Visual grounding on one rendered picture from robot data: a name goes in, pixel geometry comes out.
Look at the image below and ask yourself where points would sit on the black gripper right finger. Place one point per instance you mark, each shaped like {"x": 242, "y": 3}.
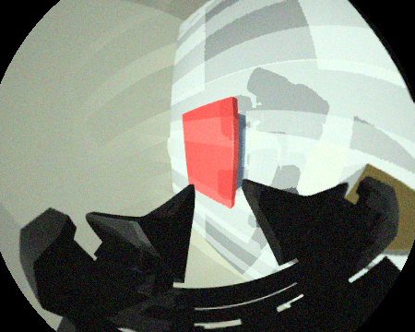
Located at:
{"x": 286, "y": 219}

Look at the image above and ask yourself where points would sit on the red rectangular lid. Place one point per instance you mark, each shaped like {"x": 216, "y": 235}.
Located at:
{"x": 211, "y": 149}

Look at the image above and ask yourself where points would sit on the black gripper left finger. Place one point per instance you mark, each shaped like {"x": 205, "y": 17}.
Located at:
{"x": 164, "y": 233}

